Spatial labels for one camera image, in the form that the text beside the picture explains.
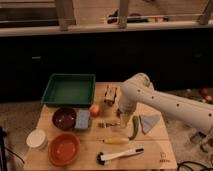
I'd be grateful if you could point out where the red apple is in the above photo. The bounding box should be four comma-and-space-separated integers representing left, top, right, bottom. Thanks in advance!
89, 105, 100, 117

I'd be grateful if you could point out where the dark red grapes bunch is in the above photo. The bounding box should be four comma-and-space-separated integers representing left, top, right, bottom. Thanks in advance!
116, 108, 121, 117

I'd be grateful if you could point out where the green plastic tray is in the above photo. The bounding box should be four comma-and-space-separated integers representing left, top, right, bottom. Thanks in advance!
41, 74, 96, 108

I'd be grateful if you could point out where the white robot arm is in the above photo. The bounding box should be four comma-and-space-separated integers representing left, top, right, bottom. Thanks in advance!
118, 73, 213, 135

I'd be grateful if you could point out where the silver fork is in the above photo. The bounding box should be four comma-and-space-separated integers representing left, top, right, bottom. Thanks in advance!
98, 123, 120, 128

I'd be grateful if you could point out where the dark red bowl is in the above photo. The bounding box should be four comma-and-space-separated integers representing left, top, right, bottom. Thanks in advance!
52, 108, 77, 130

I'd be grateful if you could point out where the wooden board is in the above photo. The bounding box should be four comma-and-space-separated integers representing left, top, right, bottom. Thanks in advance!
24, 82, 177, 171

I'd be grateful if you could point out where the green chili pepper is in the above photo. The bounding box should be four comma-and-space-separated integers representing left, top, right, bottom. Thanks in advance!
129, 116, 139, 140

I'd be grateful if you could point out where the small wooden toy block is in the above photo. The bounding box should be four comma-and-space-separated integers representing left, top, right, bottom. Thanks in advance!
104, 84, 118, 106

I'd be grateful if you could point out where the grey folded cloth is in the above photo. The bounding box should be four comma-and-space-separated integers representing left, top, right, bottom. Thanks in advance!
139, 115, 160, 134

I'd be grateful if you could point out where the blue sponge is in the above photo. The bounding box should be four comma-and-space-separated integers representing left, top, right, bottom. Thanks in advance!
75, 110, 90, 130

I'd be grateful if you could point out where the black white dish brush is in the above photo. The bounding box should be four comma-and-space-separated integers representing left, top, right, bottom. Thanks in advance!
96, 148, 144, 165

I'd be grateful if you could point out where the orange red bowl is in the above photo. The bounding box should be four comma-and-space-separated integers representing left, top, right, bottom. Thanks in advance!
48, 132, 80, 167

